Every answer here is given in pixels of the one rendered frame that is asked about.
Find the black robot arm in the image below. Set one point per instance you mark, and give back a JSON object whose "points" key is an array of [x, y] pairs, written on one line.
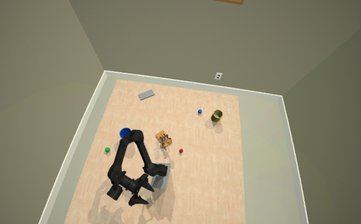
{"points": [[117, 176]]}

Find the yellow mug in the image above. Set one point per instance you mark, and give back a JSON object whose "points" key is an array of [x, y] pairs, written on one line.
{"points": [[217, 115]]}

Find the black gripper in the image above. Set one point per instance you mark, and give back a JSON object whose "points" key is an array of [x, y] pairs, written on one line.
{"points": [[134, 187]]}

